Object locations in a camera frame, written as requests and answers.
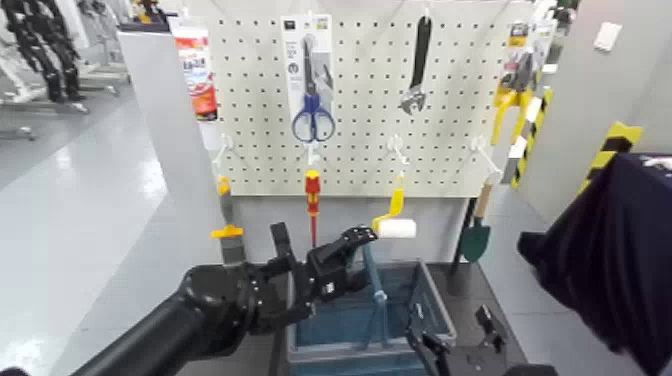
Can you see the dark navy cloth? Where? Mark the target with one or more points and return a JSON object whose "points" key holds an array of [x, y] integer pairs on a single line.
{"points": [[619, 252]]}

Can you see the black pegboard stand leg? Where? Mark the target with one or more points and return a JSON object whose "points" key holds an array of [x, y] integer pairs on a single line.
{"points": [[460, 246]]}

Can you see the black humanoid robot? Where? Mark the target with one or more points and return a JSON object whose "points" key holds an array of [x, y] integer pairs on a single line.
{"points": [[47, 58]]}

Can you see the white wall switch plate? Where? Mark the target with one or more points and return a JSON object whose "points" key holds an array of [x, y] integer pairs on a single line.
{"points": [[607, 36]]}

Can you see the yellow black striped post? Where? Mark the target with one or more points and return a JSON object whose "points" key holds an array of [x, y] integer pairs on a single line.
{"points": [[530, 142]]}

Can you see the blue grey plastic crate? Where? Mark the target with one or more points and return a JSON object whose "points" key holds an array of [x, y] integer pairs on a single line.
{"points": [[346, 325]]}

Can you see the red yellow screwdriver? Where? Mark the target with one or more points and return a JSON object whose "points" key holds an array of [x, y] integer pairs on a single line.
{"points": [[313, 194]]}

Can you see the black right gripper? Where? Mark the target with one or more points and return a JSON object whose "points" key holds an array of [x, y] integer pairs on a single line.
{"points": [[480, 362]]}

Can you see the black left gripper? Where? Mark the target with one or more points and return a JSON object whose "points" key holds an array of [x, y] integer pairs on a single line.
{"points": [[281, 294]]}

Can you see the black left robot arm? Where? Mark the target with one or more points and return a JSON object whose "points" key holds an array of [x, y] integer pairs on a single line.
{"points": [[199, 310]]}

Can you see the white pegboard hook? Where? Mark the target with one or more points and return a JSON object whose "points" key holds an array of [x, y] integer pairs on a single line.
{"points": [[313, 155], [397, 147], [485, 157], [223, 147]]}

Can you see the yellow black machine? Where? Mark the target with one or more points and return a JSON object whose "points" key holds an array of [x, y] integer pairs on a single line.
{"points": [[148, 10]]}

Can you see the red white packaged tube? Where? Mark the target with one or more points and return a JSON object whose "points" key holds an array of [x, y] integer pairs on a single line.
{"points": [[197, 73]]}

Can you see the yellow black striped corner guard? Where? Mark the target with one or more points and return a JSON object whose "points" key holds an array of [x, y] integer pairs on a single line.
{"points": [[609, 149]]}

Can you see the white perforated pegboard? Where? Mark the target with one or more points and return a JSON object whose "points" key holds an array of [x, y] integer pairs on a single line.
{"points": [[367, 157]]}

